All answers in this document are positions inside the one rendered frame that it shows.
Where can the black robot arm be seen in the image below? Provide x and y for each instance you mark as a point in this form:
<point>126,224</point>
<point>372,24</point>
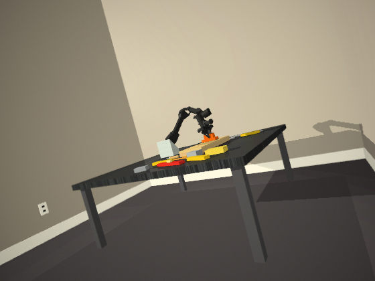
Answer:
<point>173,135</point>

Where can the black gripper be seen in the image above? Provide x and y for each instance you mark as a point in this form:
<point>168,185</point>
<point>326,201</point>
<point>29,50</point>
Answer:
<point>206,130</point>

